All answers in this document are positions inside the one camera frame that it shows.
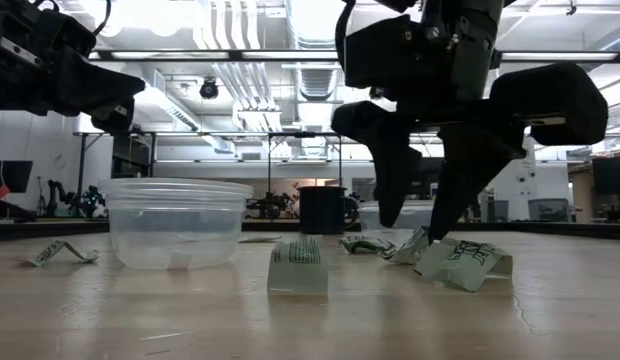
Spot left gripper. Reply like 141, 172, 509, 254
0, 0, 146, 135

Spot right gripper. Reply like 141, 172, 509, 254
331, 0, 610, 240

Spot green tea packet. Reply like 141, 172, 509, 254
384, 225, 432, 265
267, 234, 330, 297
22, 238, 100, 268
413, 237, 514, 293
338, 234, 399, 259
238, 235, 283, 245

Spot grey bin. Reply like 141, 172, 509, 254
487, 199, 514, 224

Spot rectangular clear plastic container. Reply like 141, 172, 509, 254
357, 199, 436, 232

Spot long fluorescent light fixture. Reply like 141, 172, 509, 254
139, 82, 201, 132

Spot black enamel mug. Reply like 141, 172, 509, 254
298, 185, 361, 236

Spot round clear plastic container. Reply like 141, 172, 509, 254
98, 178, 255, 271

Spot black monitor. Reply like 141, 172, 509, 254
0, 160, 34, 194
592, 156, 620, 196

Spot wooden cabinet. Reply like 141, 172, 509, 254
568, 162, 595, 224

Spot black horizontal beam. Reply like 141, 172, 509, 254
87, 48, 620, 63

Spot black dome camera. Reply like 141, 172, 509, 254
198, 77, 220, 101

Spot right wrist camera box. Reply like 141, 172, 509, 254
339, 14, 426, 91

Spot silver ventilation duct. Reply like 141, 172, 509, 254
284, 0, 344, 101

